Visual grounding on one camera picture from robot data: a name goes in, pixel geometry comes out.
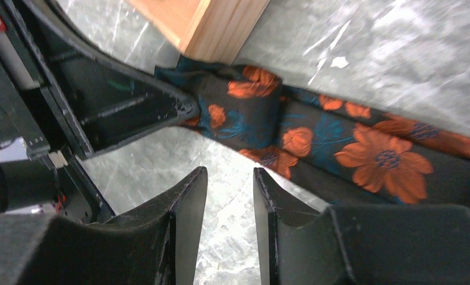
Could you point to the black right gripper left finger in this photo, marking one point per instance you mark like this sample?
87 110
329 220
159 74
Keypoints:
154 243

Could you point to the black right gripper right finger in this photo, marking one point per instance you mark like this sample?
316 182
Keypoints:
358 244

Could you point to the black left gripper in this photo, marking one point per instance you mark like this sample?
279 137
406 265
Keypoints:
104 102

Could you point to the black tie orange flowers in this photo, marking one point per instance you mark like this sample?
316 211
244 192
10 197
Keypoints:
336 149

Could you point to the wooden compartment tray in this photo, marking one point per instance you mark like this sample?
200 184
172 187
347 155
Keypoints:
204 30

